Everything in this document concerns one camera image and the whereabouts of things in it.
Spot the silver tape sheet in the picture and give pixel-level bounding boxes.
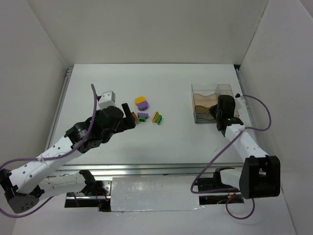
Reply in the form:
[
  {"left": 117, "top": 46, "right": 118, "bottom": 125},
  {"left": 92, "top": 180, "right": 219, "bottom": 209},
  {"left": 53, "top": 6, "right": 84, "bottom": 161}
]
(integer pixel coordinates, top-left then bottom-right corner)
[{"left": 111, "top": 176, "right": 201, "bottom": 212}]

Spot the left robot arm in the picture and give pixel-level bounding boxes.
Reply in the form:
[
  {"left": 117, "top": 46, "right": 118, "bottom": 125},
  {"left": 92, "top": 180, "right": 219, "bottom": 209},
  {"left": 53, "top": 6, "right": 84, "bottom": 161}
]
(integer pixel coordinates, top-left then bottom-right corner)
[{"left": 0, "top": 103, "right": 135, "bottom": 214}]

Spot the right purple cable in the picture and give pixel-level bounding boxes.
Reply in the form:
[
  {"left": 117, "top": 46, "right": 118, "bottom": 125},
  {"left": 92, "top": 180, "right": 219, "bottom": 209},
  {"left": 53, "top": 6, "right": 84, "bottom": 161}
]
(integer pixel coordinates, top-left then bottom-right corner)
[{"left": 191, "top": 94, "right": 272, "bottom": 220}]

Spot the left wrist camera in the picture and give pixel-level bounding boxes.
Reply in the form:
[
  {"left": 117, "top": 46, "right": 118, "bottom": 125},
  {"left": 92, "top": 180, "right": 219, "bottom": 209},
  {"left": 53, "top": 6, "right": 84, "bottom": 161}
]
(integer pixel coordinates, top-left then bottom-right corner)
[{"left": 98, "top": 91, "right": 116, "bottom": 110}]

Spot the yellow black striped lego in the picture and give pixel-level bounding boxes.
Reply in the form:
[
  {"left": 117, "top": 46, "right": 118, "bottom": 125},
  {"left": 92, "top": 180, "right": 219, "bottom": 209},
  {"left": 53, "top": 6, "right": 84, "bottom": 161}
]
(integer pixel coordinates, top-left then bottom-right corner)
[{"left": 152, "top": 111, "right": 159, "bottom": 123}]

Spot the left aluminium rail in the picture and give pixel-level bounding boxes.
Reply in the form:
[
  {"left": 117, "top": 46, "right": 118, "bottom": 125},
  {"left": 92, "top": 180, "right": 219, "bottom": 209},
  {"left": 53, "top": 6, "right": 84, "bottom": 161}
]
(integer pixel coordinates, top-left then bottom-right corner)
[{"left": 45, "top": 67, "right": 73, "bottom": 150}]

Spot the aluminium rail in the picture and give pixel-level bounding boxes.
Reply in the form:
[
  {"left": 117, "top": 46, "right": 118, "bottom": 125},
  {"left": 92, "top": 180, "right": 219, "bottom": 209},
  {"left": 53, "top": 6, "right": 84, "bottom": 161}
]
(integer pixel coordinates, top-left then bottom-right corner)
[
  {"left": 56, "top": 163, "right": 247, "bottom": 177},
  {"left": 45, "top": 67, "right": 73, "bottom": 150}
]

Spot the aluminium front rail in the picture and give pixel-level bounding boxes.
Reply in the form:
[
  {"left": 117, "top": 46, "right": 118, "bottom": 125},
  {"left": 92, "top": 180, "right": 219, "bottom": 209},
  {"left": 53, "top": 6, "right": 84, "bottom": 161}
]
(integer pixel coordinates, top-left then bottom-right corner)
[{"left": 56, "top": 163, "right": 247, "bottom": 177}]

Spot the purple small lego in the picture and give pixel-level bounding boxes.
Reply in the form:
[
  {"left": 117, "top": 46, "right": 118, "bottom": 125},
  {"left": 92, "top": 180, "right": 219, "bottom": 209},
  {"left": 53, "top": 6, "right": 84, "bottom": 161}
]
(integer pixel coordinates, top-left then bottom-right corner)
[{"left": 137, "top": 113, "right": 149, "bottom": 119}]

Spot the brown lego brick angled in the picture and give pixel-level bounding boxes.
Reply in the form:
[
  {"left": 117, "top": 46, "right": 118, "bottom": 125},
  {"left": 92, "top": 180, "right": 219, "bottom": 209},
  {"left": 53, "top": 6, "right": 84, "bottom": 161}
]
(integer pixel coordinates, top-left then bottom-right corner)
[{"left": 132, "top": 112, "right": 139, "bottom": 122}]

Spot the yellow rounded block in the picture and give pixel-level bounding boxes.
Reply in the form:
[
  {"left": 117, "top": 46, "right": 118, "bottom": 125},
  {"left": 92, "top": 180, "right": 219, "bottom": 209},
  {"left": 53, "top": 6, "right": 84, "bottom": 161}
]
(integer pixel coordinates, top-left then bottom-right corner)
[{"left": 134, "top": 96, "right": 145, "bottom": 106}]

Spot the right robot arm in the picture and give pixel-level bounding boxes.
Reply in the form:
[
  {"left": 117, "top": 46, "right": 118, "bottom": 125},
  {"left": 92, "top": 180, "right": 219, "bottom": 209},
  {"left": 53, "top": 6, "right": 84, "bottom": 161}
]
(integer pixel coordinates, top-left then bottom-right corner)
[{"left": 213, "top": 95, "right": 280, "bottom": 199}]

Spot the clear tall side bin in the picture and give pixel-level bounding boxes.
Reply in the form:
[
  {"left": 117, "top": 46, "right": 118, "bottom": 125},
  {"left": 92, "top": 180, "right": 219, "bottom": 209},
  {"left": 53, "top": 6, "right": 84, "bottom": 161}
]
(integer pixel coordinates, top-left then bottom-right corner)
[{"left": 215, "top": 84, "right": 240, "bottom": 118}]

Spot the purple rounded block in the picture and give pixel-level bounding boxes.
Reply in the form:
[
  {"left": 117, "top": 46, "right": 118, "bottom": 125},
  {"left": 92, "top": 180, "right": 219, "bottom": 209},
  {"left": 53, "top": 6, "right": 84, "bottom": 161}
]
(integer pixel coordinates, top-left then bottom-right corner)
[{"left": 137, "top": 100, "right": 149, "bottom": 111}]

